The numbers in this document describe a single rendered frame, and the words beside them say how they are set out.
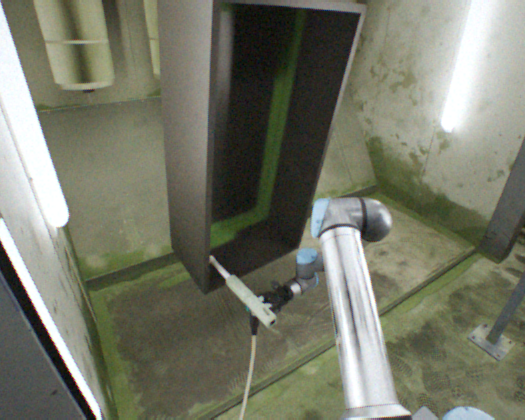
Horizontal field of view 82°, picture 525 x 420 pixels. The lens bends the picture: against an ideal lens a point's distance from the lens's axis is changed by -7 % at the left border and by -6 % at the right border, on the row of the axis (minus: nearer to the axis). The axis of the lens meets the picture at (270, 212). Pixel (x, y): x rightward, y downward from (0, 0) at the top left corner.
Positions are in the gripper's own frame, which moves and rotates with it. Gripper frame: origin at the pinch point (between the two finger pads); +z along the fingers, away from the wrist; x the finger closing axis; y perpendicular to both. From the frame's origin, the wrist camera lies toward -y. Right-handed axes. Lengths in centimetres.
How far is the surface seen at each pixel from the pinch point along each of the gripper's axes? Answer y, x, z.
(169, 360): 49, 31, 29
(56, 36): -95, 137, 28
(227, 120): -65, 48, -19
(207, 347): 48, 26, 9
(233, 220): -3, 58, -30
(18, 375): -44, -16, 73
